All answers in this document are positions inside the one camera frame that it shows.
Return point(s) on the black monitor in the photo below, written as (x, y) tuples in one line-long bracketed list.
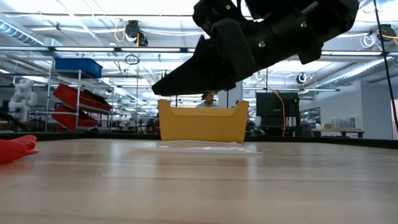
[(270, 107)]

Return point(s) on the black aluminium table frame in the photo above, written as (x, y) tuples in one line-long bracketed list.
[(62, 136)]

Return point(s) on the wooden work table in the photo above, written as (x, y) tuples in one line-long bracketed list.
[(342, 130)]

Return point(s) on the blue storage bin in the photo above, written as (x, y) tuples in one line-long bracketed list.
[(77, 67)]

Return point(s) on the small cardboard box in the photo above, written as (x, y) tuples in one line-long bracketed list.
[(328, 126)]

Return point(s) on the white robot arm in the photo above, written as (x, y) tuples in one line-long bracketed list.
[(23, 96)]

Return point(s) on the white square column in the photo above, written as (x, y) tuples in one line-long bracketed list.
[(231, 98)]

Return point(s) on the metal shelf rack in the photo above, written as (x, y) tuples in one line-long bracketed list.
[(78, 81)]

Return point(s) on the red plastic storage bin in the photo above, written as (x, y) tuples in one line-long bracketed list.
[(66, 93), (66, 119)]

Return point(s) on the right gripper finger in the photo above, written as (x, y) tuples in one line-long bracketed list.
[(199, 74)]

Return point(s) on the red bandage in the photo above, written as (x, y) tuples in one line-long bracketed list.
[(14, 149)]

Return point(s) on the clear plastic zip bag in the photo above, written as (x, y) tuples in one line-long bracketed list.
[(192, 147)]

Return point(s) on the yellow plastic bin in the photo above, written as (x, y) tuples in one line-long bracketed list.
[(202, 124)]

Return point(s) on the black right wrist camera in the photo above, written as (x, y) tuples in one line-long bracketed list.
[(214, 12)]

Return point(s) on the person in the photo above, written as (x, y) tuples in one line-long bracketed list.
[(207, 101)]

